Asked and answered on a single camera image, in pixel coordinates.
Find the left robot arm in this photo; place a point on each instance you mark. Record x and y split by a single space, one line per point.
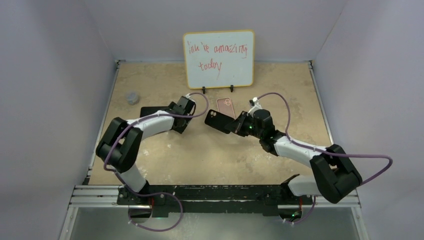
119 145

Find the white board with yellow frame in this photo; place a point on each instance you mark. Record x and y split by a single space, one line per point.
219 59

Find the black whiteboard stand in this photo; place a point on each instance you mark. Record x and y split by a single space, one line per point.
230 88

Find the black phone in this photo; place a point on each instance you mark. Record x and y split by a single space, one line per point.
218 121

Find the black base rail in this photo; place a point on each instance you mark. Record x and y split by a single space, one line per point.
267 200

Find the aluminium frame rail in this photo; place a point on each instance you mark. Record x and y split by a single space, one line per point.
105 196

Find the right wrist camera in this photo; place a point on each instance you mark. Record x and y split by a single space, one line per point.
254 105

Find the bare phone with purple edge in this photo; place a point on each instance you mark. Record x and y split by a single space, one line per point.
153 110

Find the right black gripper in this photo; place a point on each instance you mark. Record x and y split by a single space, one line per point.
236 127

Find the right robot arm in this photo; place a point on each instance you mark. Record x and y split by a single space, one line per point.
334 176

